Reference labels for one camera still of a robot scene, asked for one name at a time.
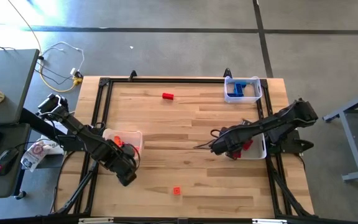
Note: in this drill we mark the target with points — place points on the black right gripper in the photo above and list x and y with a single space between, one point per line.
225 144

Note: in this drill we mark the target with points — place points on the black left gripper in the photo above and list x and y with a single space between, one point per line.
126 172

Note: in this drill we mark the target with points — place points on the red toy brick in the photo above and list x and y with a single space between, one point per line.
247 145
167 96
236 154

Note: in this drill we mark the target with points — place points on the white plastic bin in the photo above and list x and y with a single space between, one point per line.
258 149
135 137

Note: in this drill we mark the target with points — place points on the blue toy brick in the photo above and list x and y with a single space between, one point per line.
236 89
235 95
243 84

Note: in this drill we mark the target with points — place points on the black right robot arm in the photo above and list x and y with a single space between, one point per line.
275 123

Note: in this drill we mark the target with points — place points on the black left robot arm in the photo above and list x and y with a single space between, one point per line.
82 133

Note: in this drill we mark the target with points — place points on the small orange toy brick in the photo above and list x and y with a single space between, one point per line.
176 190

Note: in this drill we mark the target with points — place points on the clear plastic bin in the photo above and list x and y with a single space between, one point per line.
253 93

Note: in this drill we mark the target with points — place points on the black clamp knob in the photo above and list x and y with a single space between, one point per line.
227 73
132 75

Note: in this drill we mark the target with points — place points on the white printed box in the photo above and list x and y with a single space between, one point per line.
56 149

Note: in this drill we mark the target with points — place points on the white snack packet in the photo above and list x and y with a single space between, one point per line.
34 155

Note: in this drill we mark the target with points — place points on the white power adapter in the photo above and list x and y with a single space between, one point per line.
73 71

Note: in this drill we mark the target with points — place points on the dark gray desk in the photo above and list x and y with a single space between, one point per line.
8 192

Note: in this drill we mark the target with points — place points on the black computer mouse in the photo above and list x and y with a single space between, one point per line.
6 161

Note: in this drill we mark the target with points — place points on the silver metal bracket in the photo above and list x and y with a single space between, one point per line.
95 221
269 221

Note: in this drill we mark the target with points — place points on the gray metal table frame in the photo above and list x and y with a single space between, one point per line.
350 105

